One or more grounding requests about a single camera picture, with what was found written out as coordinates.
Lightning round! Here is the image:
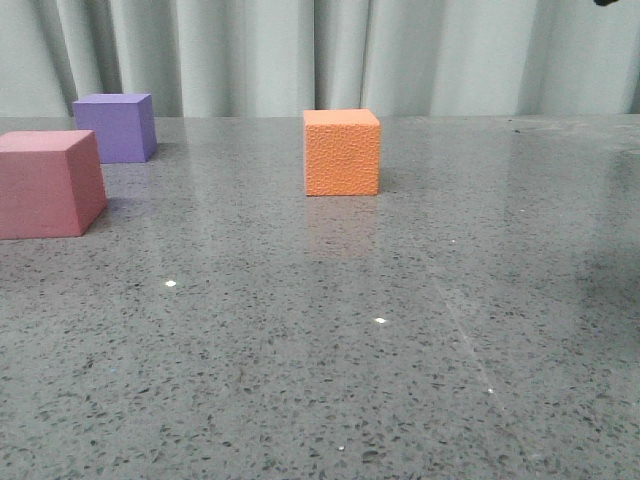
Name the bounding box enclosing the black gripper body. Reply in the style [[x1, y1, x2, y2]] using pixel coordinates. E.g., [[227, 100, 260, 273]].
[[593, 0, 618, 7]]

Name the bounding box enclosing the orange foam cube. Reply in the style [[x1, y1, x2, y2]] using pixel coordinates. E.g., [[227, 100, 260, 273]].
[[303, 109, 381, 196]]

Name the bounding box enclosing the pale green curtain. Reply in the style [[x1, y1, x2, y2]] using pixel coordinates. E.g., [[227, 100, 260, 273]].
[[1, 1, 639, 117]]

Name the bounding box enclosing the purple foam cube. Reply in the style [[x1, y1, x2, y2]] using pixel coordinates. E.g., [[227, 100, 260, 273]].
[[72, 93, 157, 164]]

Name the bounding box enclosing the pink foam cube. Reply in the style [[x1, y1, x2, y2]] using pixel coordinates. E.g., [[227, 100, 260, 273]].
[[1, 130, 107, 240]]

